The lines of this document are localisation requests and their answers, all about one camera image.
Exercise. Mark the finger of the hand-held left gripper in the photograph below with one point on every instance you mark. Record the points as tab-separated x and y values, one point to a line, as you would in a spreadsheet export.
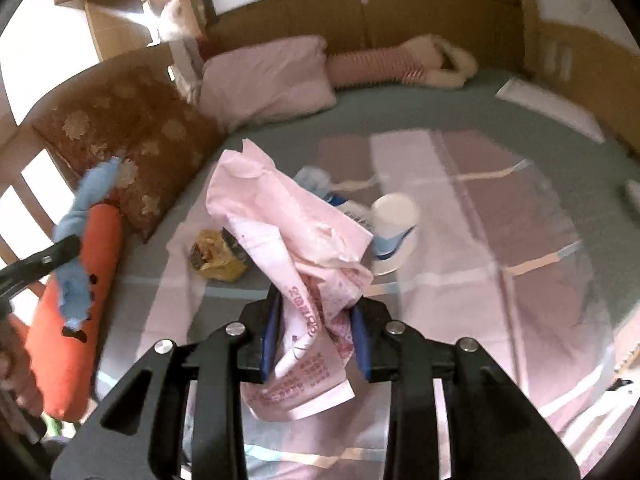
35	265

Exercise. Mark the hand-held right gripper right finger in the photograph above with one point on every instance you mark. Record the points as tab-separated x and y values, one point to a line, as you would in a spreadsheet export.
361	345

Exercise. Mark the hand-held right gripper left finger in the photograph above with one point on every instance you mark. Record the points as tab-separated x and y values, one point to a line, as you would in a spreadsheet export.
270	332

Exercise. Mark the blue cloth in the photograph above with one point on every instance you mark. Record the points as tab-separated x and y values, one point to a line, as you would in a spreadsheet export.
77	280

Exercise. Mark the pink printed paper wrapper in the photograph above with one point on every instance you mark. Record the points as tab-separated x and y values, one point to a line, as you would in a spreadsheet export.
265	210

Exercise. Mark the person's left hand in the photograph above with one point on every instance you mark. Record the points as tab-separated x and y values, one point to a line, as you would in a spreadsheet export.
15	355

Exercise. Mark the orange carrot plush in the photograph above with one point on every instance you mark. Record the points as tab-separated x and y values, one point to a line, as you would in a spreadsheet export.
55	350

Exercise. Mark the yellow snack packet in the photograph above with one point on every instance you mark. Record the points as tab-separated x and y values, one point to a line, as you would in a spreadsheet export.
217	262

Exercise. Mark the blue white packet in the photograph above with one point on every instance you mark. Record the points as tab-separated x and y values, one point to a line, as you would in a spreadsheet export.
352	210

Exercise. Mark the white paper cup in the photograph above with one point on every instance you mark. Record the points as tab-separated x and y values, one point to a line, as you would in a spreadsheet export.
395	210

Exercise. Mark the light blue plastic wrapper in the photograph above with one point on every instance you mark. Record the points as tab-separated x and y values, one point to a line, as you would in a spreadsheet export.
311	180

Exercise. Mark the pink grey patchwork blanket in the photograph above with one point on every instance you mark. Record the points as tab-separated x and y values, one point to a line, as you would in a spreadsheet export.
500	260

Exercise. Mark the brown floral cushion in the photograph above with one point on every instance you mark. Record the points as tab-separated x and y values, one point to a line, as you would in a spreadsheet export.
135	130

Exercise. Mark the white hanging cloth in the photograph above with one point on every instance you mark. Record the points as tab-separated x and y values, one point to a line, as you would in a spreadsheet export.
190	70

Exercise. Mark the pink pillow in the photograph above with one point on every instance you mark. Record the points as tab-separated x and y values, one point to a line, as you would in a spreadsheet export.
265	80

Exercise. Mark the green bed sheet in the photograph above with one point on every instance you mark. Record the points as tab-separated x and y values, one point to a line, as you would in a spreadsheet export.
450	105

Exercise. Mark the wooden shelf unit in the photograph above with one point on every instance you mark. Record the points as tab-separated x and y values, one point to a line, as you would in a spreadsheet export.
110	15

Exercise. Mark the striped plush dog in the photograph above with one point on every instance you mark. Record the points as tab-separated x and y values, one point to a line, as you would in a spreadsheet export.
380	62

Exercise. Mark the white plush toy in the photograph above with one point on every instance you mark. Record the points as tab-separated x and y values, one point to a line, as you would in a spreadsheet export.
172	17

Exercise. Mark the white flat board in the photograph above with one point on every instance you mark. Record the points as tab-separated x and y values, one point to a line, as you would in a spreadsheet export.
550	107

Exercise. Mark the wooden bunk bed frame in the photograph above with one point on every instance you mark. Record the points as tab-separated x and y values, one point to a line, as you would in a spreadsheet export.
450	15

